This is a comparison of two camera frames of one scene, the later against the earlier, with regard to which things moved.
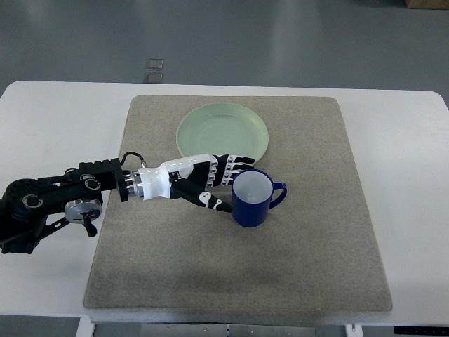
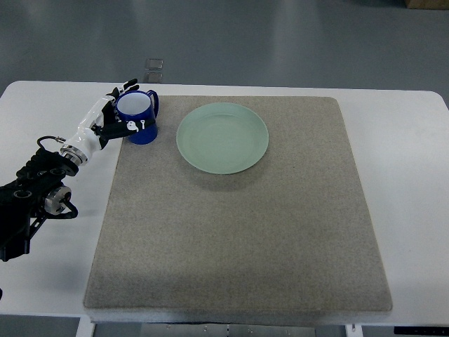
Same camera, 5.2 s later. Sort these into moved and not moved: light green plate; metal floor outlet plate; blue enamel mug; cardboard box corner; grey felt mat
Moved: blue enamel mug
Not moved: light green plate; cardboard box corner; metal floor outlet plate; grey felt mat
